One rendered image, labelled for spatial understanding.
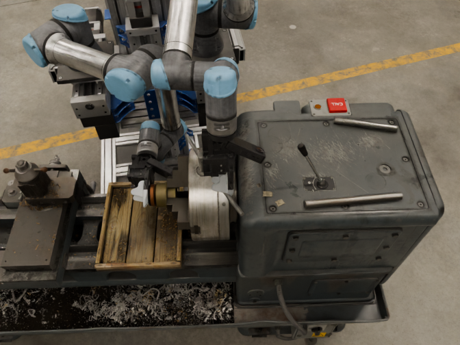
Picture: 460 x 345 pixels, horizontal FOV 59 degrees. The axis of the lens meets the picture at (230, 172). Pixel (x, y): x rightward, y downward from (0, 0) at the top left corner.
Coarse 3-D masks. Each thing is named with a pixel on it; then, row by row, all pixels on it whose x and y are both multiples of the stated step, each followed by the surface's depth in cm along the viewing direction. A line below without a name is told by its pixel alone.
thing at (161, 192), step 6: (150, 186) 138; (156, 186) 137; (162, 186) 137; (150, 192) 136; (156, 192) 136; (162, 192) 136; (168, 192) 137; (174, 192) 137; (150, 198) 136; (156, 198) 136; (162, 198) 136; (150, 204) 137; (156, 204) 138; (162, 204) 137
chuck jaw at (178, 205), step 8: (168, 200) 136; (176, 200) 136; (184, 200) 135; (168, 208) 135; (176, 208) 133; (184, 208) 133; (176, 216) 134; (184, 216) 130; (184, 224) 130; (192, 232) 130; (200, 232) 131
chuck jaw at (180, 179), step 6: (180, 156) 135; (186, 156) 135; (180, 162) 135; (186, 162) 135; (174, 168) 137; (180, 168) 136; (186, 168) 136; (174, 174) 136; (180, 174) 136; (186, 174) 136; (168, 180) 137; (174, 180) 137; (180, 180) 137; (186, 180) 137; (168, 186) 137; (174, 186) 137; (180, 186) 137; (186, 186) 137
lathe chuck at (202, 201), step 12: (192, 156) 130; (192, 168) 127; (192, 180) 125; (204, 180) 125; (192, 192) 124; (204, 192) 124; (216, 192) 124; (192, 204) 124; (204, 204) 125; (216, 204) 125; (192, 216) 126; (204, 216) 126; (216, 216) 126; (204, 228) 128; (216, 228) 128
